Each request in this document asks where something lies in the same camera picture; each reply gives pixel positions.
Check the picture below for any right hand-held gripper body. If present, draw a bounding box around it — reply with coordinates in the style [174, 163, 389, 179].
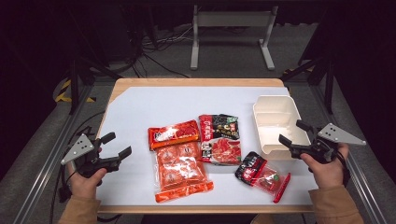
[289, 122, 367, 165]

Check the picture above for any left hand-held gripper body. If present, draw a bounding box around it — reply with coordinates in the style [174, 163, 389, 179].
[60, 133, 122, 179]

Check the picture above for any white plastic box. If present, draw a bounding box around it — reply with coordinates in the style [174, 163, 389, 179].
[252, 94, 312, 161]

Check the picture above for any large orange clear seasoning packet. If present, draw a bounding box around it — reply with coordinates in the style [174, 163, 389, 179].
[147, 119, 215, 203]

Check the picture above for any black and red food packet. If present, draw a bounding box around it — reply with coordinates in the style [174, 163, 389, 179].
[198, 113, 243, 166]

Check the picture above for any person's left hand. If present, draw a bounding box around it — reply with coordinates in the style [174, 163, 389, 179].
[66, 147, 108, 200]

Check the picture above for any person's right hand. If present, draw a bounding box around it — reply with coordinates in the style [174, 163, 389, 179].
[299, 143, 349, 189]

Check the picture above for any small red black clear packet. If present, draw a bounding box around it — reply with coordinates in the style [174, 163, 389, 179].
[234, 151, 292, 204]

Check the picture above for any yellow black hazard tape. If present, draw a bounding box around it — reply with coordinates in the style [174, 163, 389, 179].
[55, 78, 97, 104]

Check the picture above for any white table mat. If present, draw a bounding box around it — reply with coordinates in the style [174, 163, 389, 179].
[96, 86, 319, 207]

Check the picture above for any aluminium floor rail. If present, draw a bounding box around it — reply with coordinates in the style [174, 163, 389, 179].
[311, 83, 390, 224]
[12, 83, 94, 224]

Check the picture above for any right hand-held gripper black cable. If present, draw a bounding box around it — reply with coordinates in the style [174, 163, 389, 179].
[334, 150, 351, 188]

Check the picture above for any hand-held gripper black cable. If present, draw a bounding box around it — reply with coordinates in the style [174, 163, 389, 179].
[334, 150, 351, 188]
[57, 167, 78, 203]

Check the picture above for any left hand-held gripper black cable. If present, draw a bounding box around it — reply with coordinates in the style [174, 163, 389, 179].
[57, 167, 78, 203]

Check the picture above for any bundle of floor cables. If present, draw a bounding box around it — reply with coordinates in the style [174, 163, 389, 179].
[134, 24, 194, 78]

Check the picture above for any grey metal stand frame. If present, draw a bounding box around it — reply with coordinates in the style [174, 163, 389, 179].
[190, 4, 279, 71]

